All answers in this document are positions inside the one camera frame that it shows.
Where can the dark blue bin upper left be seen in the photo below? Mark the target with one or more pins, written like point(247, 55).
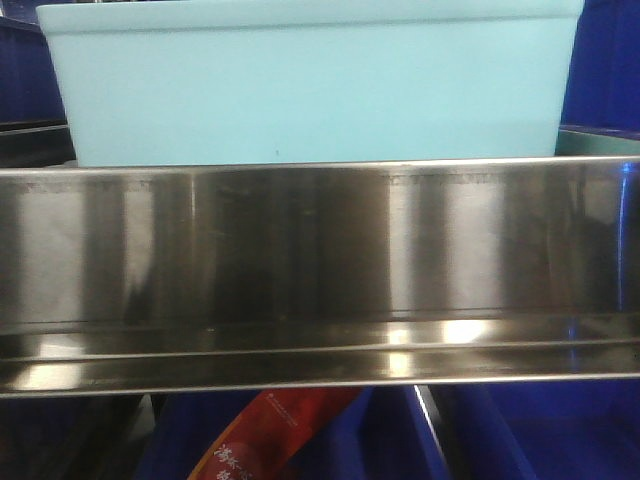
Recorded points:
point(29, 89)

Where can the dark blue bin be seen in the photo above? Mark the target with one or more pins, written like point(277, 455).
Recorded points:
point(29, 89)
point(547, 430)
point(603, 84)
point(384, 434)

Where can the dark blue bin upper right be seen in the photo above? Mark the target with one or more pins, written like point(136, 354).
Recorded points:
point(603, 84)

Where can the stainless steel shelf rail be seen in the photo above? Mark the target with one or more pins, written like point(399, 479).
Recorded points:
point(127, 280)

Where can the dark blue bin lower right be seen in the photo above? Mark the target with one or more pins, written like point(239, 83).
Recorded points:
point(547, 430)

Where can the dark blue bin lower middle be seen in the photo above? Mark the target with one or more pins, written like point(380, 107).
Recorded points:
point(384, 434)

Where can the red snack package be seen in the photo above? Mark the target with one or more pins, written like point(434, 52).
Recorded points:
point(270, 430)

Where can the light blue plastic bin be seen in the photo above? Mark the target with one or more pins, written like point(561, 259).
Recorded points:
point(257, 82)

